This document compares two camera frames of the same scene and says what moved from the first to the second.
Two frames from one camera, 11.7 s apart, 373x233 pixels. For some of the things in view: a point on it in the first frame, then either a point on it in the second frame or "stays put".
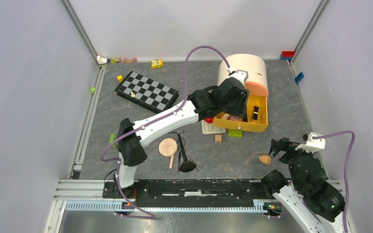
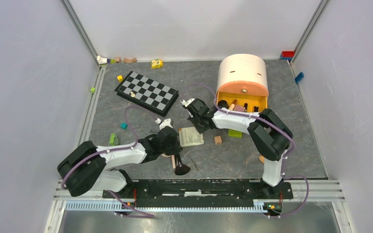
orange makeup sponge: x=265 y=159 stays put
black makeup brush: x=187 y=166 to x=181 y=169
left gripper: x=241 y=108 to x=177 y=149
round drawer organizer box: x=256 y=118 stays put
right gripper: x=284 y=143 to x=200 y=129
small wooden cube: x=218 y=138 stays put
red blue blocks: x=287 y=55 stays put
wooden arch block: x=132 y=60 stays put
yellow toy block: x=156 y=64 stays put
